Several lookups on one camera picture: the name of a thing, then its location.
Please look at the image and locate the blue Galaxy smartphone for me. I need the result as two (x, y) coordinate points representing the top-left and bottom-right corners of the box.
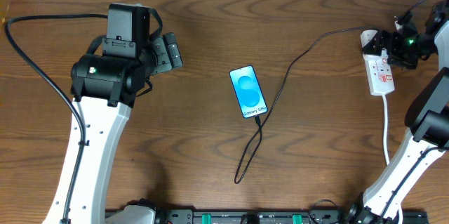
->
(229, 65), (268, 119)

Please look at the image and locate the black USB charging cable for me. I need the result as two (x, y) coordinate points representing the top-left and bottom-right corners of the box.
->
(233, 25), (380, 185)

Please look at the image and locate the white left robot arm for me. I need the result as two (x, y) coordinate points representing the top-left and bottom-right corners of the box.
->
(44, 4), (182, 223)

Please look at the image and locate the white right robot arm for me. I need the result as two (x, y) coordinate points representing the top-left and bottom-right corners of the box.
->
(342, 0), (448, 223)

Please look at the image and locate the white power strip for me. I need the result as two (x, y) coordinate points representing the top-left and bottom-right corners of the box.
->
(363, 51), (395, 96)

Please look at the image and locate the white power strip cord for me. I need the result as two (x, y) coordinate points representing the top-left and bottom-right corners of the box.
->
(381, 93), (404, 224)

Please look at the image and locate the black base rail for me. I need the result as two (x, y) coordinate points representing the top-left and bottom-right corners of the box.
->
(105, 209), (429, 224)

